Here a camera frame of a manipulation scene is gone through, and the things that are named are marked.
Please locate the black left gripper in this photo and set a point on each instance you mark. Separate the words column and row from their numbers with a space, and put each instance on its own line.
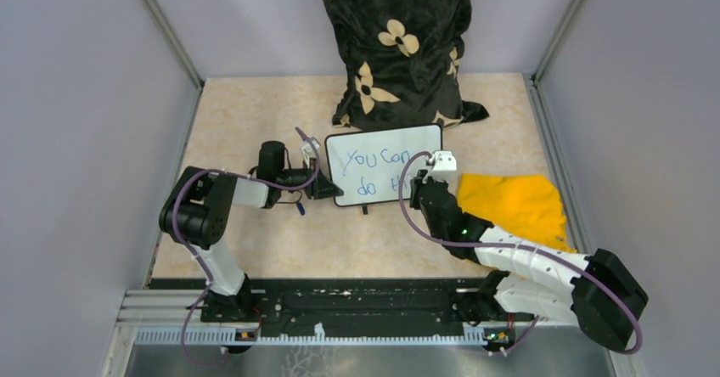
column 320, row 186

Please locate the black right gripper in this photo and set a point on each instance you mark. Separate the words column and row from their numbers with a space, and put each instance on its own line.
column 417, row 182

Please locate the blue marker cap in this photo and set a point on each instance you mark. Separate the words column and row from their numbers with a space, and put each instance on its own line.
column 300, row 207

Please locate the white whiteboard black frame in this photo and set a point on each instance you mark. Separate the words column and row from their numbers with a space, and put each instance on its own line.
column 367, row 166

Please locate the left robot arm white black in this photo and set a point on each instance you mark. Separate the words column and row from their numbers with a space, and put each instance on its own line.
column 197, row 210

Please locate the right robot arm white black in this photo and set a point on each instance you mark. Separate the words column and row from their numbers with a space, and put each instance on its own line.
column 596, row 293

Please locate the yellow cloth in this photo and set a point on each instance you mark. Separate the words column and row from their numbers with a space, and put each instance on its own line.
column 529, row 206

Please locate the black floral pillow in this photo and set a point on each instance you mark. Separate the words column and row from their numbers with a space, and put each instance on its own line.
column 402, row 59

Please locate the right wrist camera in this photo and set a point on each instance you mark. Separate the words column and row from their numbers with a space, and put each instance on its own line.
column 442, row 166

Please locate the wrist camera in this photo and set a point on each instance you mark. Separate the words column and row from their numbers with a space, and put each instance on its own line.
column 442, row 166
column 310, row 149

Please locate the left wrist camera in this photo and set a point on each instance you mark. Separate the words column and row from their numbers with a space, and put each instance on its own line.
column 310, row 149

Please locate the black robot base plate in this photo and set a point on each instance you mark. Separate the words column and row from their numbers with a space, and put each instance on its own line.
column 355, row 308

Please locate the white toothed cable rail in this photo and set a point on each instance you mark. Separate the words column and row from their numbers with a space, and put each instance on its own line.
column 233, row 336

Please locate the aluminium frame post left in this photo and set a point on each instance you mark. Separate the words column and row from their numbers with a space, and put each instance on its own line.
column 173, row 42

